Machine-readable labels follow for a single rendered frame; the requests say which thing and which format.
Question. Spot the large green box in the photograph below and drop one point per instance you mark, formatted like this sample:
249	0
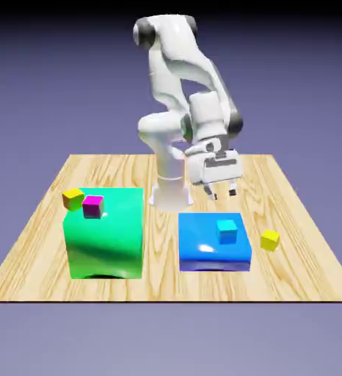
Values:
106	238

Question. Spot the small yellow cube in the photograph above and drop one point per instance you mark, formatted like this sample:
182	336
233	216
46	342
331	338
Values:
72	199
269	240

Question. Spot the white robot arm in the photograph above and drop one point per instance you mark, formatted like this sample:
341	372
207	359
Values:
171	73

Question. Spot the large blue box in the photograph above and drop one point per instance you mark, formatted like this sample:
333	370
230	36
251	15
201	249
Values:
209	246

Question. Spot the small magenta cube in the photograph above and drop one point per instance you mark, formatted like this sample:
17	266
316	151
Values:
93	206

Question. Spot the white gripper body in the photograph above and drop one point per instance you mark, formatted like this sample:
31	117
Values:
218	171

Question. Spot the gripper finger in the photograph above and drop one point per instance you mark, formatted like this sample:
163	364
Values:
210	191
232	188

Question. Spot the small cyan cube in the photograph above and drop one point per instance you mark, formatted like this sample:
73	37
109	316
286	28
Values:
226	231

